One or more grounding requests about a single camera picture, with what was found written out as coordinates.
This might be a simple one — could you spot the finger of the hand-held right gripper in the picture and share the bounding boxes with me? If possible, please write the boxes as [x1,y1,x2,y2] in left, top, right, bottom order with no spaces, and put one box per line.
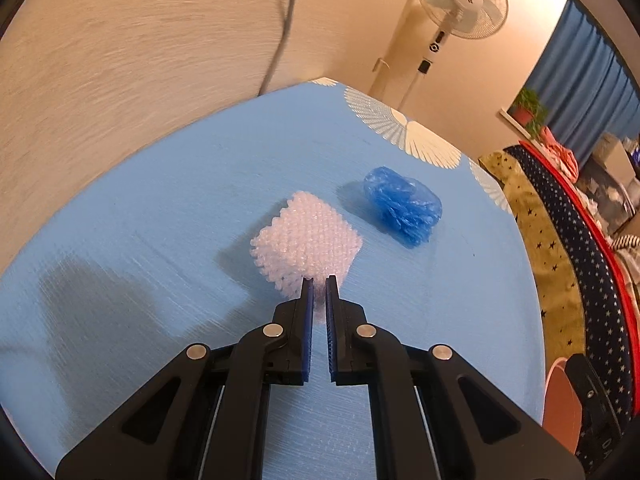
[565,354,608,411]

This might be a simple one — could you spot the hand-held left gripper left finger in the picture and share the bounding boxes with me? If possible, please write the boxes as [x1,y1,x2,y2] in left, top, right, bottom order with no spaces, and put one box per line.
[55,276,316,480]

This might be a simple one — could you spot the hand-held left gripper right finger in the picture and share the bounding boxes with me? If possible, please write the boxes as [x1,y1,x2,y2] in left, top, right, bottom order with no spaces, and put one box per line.
[325,274,586,480]

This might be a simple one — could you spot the pink plastic bin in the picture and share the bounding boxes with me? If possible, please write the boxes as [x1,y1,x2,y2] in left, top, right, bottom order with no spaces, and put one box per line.
[544,357,586,453]

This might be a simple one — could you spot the white foam net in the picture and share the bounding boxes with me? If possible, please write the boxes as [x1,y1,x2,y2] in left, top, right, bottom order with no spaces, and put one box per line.
[250,190,363,297]

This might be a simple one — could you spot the navy star blanket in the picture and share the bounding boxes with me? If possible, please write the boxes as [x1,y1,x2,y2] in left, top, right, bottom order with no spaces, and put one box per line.
[505,145,636,431]

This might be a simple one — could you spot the red blanket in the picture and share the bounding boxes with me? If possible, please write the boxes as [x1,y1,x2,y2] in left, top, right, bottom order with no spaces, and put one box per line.
[520,141,640,311]

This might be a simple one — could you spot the striped grey quilt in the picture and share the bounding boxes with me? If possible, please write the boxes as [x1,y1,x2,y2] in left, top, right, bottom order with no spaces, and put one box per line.
[611,232,640,261]

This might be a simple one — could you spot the blue plastic shoe cover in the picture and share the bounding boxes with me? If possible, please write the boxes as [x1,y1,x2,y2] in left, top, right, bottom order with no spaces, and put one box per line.
[363,164,444,250]

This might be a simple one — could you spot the blue printed table mat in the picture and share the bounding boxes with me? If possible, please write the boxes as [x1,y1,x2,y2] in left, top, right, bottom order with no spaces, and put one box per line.
[0,77,546,480]

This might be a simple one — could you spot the clear plastic storage bin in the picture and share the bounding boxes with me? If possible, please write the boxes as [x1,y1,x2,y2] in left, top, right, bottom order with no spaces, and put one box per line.
[580,160,640,231]

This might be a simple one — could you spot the pink folded clothes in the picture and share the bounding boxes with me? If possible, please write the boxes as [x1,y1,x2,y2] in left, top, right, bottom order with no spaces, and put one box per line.
[540,127,581,176]

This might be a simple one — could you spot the white window sill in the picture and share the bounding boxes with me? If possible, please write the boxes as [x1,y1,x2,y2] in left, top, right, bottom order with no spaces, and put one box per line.
[497,107,526,133]

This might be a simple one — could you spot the potted green plant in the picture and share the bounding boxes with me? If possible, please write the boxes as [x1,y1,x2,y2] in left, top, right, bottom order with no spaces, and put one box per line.
[509,87,548,138]

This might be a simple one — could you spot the blue curtain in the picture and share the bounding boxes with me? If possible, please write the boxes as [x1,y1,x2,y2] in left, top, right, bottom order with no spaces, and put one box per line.
[527,0,640,161]

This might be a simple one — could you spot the grey wall cable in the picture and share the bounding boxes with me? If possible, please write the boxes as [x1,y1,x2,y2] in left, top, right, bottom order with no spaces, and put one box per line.
[257,0,308,98]

